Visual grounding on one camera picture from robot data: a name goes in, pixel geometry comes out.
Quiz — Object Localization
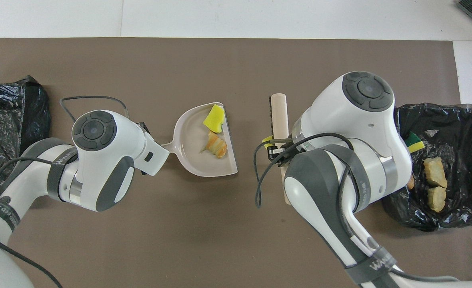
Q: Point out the pale bread chunk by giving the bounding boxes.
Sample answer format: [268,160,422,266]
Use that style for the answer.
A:
[426,186,447,213]

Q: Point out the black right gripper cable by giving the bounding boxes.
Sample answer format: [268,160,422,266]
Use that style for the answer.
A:
[253,133,354,208]

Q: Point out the yellow green sponge piece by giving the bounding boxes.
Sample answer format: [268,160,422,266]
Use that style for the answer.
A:
[404,131,426,154]

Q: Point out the beige brush with black bristles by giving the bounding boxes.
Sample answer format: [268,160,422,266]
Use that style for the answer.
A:
[269,93,296,205]

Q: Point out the black bag lined bin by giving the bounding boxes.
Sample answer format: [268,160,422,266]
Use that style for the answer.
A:
[0,75,52,200]
[381,103,472,232]

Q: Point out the beige plastic dustpan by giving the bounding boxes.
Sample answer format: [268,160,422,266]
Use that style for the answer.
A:
[160,102,239,178]

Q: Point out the striped croissant piece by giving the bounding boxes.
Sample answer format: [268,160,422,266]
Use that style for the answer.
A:
[202,132,228,159]
[423,157,448,188]

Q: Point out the brown table mat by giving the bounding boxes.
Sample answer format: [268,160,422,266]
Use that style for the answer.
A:
[0,38,472,288]

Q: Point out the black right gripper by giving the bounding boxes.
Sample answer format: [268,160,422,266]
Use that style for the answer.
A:
[265,137,299,161]

